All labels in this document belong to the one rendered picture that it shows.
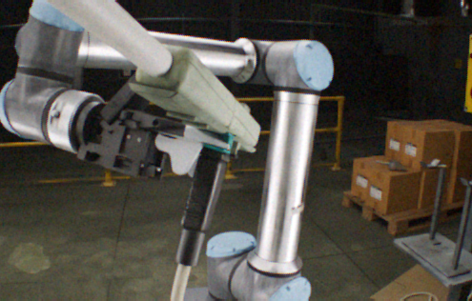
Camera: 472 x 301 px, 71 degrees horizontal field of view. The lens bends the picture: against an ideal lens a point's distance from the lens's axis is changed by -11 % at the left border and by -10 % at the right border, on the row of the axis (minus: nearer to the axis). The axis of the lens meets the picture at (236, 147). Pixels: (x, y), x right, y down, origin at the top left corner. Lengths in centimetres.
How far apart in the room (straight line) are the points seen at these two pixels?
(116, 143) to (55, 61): 17
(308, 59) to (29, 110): 58
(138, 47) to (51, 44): 34
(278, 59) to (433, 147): 278
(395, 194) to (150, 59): 319
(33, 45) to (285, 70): 55
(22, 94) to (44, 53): 7
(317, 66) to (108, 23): 69
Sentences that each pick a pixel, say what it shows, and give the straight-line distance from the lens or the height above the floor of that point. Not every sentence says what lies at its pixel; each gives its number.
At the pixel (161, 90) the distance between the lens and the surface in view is 29.
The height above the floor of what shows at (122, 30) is 145.
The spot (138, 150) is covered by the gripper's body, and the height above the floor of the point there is 133.
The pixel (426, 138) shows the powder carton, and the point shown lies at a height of 81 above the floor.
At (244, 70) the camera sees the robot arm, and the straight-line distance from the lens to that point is 93.
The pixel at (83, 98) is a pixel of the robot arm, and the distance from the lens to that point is 53.
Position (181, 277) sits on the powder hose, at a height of 117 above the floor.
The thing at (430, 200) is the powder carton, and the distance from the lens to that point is 372.
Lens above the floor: 143
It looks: 13 degrees down
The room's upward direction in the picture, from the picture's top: straight up
